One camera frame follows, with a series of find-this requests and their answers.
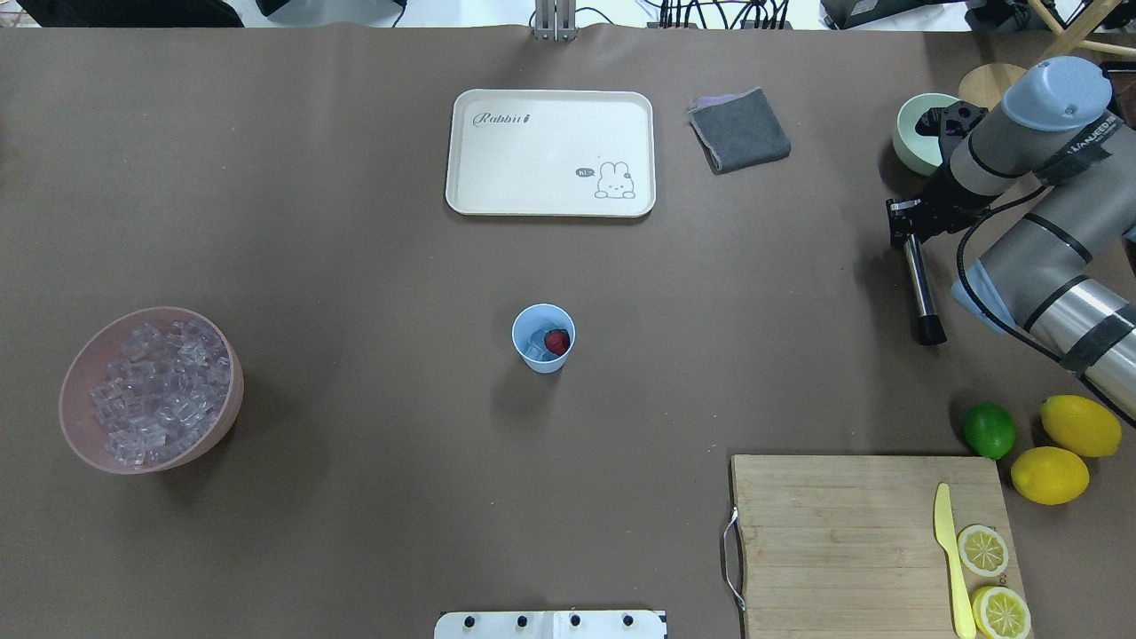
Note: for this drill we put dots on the mint green bowl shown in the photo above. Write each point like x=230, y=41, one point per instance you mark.
x=920, y=154

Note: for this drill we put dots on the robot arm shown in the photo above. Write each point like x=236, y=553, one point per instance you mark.
x=1054, y=124

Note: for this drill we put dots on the grey folded cloth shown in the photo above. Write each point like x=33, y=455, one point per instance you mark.
x=739, y=130

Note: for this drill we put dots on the light blue plastic cup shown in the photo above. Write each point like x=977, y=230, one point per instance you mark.
x=542, y=317

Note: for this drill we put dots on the steel muddler black tip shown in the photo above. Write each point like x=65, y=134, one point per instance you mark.
x=929, y=328

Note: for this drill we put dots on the whole yellow lemon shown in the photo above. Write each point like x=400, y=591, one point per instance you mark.
x=1049, y=475
x=1081, y=425

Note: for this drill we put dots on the red strawberry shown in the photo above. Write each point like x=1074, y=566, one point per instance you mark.
x=557, y=342

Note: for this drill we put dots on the pink bowl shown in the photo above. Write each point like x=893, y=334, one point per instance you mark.
x=76, y=409

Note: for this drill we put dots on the green lime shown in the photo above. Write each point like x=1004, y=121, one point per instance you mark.
x=989, y=430

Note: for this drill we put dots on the wooden mug tree stand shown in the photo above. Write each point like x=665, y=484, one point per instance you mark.
x=985, y=85

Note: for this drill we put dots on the lemon half slice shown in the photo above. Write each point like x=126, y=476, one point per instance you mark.
x=983, y=551
x=1000, y=612

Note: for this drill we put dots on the yellow plastic knife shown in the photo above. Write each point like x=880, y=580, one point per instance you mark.
x=962, y=617

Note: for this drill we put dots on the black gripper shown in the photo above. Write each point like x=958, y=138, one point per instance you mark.
x=939, y=193

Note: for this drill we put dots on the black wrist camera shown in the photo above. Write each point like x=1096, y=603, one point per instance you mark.
x=952, y=121

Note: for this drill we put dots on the clear ice cube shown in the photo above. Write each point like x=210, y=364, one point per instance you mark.
x=533, y=347

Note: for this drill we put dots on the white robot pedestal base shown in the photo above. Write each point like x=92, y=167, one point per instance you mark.
x=553, y=624

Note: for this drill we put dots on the aluminium frame post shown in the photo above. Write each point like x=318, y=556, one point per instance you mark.
x=555, y=20

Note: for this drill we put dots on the bamboo cutting board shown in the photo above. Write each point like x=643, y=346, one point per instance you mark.
x=843, y=545

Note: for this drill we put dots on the cream rabbit tray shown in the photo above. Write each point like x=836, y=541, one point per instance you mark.
x=515, y=152

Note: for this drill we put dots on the clear ice cubes pile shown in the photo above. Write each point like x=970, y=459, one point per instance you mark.
x=163, y=393

